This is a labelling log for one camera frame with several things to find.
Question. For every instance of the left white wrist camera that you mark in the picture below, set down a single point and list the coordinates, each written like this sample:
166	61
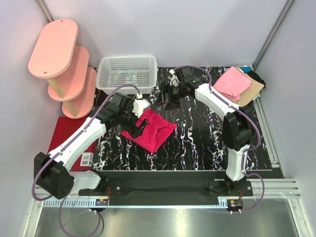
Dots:
140	105

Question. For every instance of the folded blue white garment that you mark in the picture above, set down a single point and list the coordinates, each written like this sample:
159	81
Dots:
245	69

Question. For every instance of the black marble pattern mat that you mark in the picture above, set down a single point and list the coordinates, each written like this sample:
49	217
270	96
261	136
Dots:
196	144

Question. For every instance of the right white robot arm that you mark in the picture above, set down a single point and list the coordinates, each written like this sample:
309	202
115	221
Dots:
238	129

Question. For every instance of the aluminium rail frame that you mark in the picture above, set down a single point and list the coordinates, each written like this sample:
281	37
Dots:
275	209

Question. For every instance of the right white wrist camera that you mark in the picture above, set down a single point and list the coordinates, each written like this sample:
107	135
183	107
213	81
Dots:
174	81

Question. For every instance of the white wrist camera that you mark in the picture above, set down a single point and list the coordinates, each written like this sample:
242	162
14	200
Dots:
140	105
174	81

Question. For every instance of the red box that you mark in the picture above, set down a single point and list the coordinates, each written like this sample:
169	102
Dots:
64	128

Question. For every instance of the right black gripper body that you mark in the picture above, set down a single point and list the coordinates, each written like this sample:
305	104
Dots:
174	94

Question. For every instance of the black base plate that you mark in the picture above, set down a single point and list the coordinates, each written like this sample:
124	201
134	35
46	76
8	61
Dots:
213	183

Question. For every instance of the folded pink t shirt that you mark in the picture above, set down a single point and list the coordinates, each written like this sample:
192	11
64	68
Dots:
232	83

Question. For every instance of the white plastic basket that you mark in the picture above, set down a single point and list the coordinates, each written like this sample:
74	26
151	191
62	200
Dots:
138	70

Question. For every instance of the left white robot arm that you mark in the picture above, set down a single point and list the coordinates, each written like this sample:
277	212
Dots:
52	171

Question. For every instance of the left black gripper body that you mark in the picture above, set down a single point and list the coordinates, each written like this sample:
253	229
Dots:
129	120

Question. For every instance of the pink three-tier shelf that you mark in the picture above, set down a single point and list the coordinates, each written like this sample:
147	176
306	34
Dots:
58	60

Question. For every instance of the magenta t shirt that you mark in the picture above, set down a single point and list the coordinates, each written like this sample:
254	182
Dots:
155	132

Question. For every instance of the folded beige t shirt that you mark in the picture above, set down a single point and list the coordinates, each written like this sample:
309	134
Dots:
251	93

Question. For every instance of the folded black t shirt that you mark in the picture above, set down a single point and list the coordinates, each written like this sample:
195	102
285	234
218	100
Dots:
256	77

